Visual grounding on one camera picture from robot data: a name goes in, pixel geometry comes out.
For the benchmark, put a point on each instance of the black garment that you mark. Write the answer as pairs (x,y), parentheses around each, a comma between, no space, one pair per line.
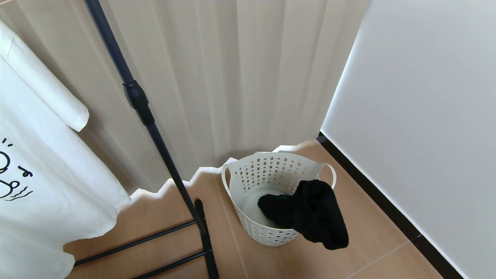
(310,213)

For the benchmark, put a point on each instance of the white printed t-shirt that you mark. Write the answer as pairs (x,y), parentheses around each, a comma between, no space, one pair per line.
(38,174)

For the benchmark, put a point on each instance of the beige curtain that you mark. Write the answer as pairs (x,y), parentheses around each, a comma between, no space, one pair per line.
(232,77)

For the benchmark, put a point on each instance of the black clothes rack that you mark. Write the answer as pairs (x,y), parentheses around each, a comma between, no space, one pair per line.
(135,97)

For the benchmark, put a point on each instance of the white laundry basket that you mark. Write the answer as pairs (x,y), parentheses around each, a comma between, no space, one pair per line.
(271,170)

